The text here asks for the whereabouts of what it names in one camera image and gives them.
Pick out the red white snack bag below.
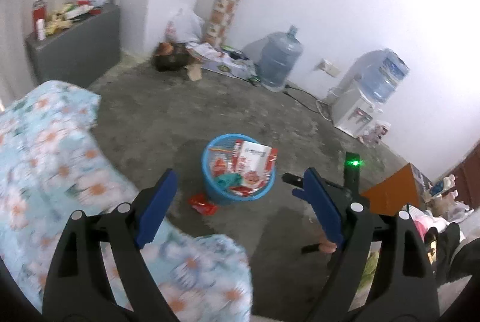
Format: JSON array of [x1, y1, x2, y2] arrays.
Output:
[[231, 140, 278, 197]]

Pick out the teal plastic bag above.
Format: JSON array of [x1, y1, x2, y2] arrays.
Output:
[[214, 172, 242, 190]]

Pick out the small red wrapper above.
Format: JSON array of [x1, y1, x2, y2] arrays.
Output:
[[188, 193, 218, 215]]

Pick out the red plastic bag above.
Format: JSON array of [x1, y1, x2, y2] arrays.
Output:
[[208, 146, 233, 177]]

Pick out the blue mesh trash basket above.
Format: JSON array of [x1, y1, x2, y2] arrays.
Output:
[[201, 133, 278, 205]]

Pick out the person right hand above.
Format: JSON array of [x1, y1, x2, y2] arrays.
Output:
[[318, 238, 337, 254]]

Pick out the orange cardboard box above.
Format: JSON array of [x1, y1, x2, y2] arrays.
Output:
[[362, 163, 431, 215]]

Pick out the floral blue bed quilt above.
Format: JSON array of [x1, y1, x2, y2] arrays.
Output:
[[1, 80, 253, 321]]

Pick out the water jug on dispenser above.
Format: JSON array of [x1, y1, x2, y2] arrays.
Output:
[[358, 49, 410, 104]]

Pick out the large water jug on floor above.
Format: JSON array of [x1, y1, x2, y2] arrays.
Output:
[[256, 25, 304, 92]]

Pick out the dark box on floor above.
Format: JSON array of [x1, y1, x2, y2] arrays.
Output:
[[152, 42, 191, 71]]

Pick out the grey bedside cabinet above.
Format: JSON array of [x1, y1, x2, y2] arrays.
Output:
[[25, 4, 120, 88]]

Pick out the small white bottle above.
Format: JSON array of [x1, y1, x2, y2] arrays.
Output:
[[35, 18, 47, 41]]

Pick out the red thermos bottle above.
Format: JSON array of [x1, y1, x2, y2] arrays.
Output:
[[32, 0, 47, 34]]

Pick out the wall power socket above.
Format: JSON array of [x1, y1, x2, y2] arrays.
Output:
[[316, 58, 341, 78]]

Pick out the white plastic bag by wall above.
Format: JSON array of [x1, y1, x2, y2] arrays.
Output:
[[165, 6, 204, 43]]

